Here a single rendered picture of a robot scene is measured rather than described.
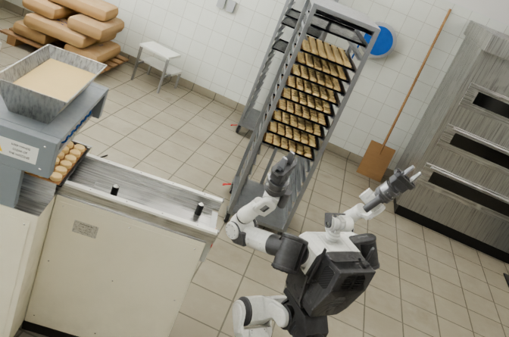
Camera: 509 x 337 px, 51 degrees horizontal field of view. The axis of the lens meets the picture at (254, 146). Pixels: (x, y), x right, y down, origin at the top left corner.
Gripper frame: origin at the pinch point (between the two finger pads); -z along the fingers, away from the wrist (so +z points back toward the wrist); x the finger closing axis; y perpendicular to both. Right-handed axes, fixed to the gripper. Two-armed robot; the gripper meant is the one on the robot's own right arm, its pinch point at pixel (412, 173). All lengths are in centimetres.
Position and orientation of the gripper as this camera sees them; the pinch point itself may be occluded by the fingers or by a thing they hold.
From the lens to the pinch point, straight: 250.9
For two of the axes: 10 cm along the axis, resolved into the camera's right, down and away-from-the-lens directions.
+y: 1.1, -4.9, 8.7
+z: -6.7, 6.0, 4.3
